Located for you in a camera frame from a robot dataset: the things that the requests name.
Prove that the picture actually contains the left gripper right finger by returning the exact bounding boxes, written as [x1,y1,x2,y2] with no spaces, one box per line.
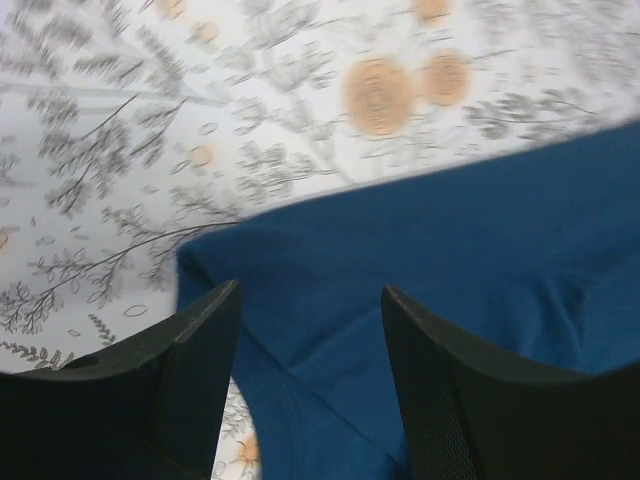
[381,287,639,479]

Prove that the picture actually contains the dark blue t shirt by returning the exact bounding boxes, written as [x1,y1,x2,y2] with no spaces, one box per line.
[177,123,639,479]

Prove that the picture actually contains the floral table mat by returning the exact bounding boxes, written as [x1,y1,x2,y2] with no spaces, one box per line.
[1,1,639,479]

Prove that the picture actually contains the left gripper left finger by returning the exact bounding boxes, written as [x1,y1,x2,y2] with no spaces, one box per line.
[1,281,242,480]

